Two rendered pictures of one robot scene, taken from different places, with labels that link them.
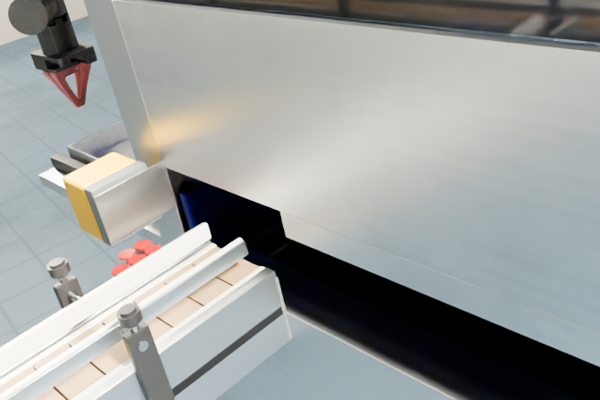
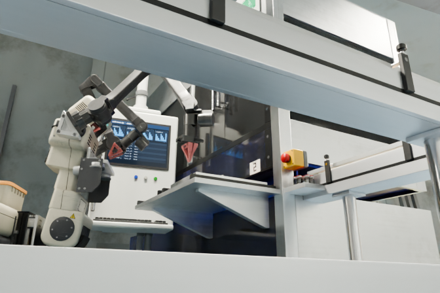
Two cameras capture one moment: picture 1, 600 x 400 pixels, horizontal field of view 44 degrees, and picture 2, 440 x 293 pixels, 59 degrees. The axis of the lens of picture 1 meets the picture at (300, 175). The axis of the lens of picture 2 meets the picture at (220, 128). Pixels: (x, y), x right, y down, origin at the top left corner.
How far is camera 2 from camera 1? 2.16 m
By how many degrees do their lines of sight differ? 92
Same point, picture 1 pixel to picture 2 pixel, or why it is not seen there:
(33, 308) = not seen: outside the picture
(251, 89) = (323, 140)
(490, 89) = (359, 142)
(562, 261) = not seen: hidden behind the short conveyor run
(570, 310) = not seen: hidden behind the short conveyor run
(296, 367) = (325, 213)
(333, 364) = (334, 205)
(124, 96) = (284, 140)
